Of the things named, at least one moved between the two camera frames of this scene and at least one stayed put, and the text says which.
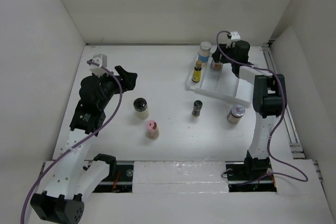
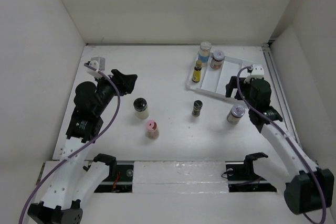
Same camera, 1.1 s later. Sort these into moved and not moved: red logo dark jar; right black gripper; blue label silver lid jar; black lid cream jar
Moved: right black gripper
Not moved: red logo dark jar; blue label silver lid jar; black lid cream jar
